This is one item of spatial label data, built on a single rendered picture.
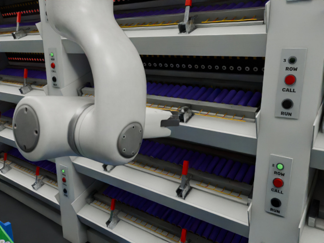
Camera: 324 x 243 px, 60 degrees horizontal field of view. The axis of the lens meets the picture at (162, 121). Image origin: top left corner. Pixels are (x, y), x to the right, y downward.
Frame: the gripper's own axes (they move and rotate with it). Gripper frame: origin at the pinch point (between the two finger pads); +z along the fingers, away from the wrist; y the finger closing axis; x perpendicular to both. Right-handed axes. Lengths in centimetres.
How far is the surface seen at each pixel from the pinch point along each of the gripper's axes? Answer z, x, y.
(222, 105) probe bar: 9.7, 3.4, 8.2
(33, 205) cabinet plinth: 17, -52, -79
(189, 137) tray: 7.0, -4.7, 1.9
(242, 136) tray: 5.4, -2.0, 14.9
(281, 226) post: 8.0, -18.8, 24.2
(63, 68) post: 3.7, 9.2, -42.6
